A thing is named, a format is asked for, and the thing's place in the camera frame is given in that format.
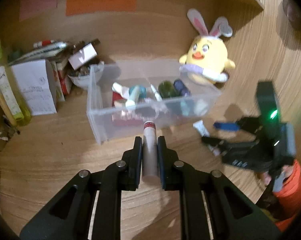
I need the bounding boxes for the white plastic stick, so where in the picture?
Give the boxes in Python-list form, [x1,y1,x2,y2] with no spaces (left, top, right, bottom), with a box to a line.
[150,84,163,102]

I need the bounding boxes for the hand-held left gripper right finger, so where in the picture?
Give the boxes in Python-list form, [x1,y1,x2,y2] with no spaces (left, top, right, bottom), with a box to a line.
[157,136,282,240]

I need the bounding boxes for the dark blue small box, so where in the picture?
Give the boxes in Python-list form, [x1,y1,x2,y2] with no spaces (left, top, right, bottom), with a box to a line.
[174,79,191,97]

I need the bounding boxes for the yellow chick plush toy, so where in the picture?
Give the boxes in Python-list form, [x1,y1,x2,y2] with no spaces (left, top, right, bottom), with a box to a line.
[178,8,236,85]

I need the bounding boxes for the white ointment tube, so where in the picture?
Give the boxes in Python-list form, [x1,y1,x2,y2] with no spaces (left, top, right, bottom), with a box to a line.
[193,120,210,137]

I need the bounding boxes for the beige lip balm tube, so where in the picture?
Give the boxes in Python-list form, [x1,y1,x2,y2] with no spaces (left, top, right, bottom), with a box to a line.
[142,121,158,182]

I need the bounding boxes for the white labelled cream tube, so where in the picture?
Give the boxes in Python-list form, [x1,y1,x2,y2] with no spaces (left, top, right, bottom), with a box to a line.
[0,66,17,125]

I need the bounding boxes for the dark round object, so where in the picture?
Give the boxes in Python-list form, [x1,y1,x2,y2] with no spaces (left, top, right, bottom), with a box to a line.
[282,0,301,30]

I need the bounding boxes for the red white carton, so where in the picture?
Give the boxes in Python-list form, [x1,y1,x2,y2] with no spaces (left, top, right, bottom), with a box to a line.
[53,61,73,96]

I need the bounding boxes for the pink sticky note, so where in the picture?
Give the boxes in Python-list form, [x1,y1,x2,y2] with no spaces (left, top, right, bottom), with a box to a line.
[19,0,58,22]

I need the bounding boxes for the light teal bottle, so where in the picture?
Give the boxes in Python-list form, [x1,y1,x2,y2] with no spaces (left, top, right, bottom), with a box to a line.
[126,85,141,107]

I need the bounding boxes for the white bowl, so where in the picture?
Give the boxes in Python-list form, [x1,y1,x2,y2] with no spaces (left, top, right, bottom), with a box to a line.
[68,64,105,89]

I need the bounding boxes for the person's right forearm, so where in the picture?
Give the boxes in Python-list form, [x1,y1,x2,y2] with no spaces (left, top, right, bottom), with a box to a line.
[273,160,301,232]

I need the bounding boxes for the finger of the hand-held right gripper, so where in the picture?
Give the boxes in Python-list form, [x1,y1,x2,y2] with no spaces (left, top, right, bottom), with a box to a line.
[214,116,263,137]
[202,136,260,155]

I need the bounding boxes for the clear plastic bin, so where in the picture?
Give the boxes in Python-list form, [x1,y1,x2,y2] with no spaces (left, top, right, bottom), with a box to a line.
[86,59,222,145]

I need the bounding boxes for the small white purple box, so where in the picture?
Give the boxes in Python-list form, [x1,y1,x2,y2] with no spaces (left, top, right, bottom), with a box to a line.
[68,42,97,70]

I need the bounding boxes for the small white bottle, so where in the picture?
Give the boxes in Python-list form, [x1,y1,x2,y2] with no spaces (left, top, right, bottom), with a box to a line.
[112,83,131,98]

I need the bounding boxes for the red pouch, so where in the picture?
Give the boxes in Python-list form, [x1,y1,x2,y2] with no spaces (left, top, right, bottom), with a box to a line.
[113,91,127,108]

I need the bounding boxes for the person's right hand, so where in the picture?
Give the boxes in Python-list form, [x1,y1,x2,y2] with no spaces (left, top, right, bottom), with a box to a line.
[261,164,294,186]

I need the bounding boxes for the red white marker pen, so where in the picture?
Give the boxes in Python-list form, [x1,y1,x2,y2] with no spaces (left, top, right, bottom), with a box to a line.
[33,39,55,48]

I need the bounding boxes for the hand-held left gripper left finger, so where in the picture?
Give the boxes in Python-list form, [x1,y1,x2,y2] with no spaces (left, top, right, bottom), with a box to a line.
[19,136,143,240]

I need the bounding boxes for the white paper box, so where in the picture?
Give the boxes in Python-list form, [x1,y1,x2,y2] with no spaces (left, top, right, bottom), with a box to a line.
[11,59,57,116]

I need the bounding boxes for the yellow-green spray bottle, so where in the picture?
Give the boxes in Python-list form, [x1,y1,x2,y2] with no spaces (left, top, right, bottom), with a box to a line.
[0,39,31,127]

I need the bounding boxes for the orange sticky note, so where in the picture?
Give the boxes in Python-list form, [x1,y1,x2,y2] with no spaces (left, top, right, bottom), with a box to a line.
[66,0,138,17]

